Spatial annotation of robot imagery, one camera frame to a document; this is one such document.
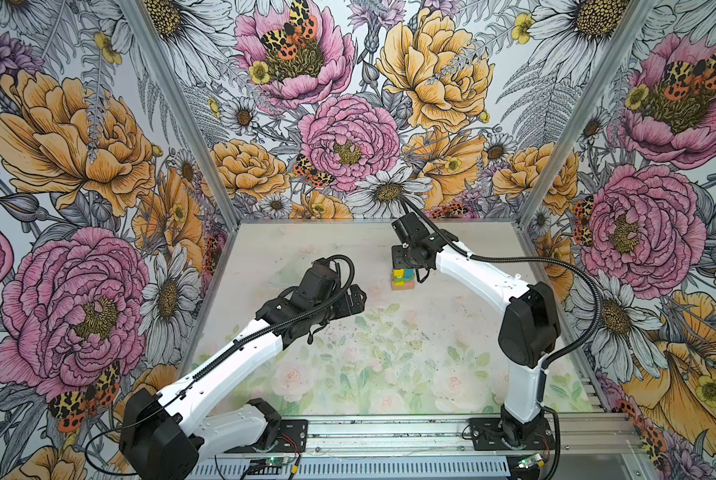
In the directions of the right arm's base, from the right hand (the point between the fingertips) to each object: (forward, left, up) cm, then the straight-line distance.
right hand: (406, 265), depth 90 cm
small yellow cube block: (+2, +1, -7) cm, 8 cm away
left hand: (-16, +16, +3) cm, 23 cm away
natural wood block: (+1, 0, -14) cm, 14 cm away
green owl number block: (+1, 0, -11) cm, 11 cm away
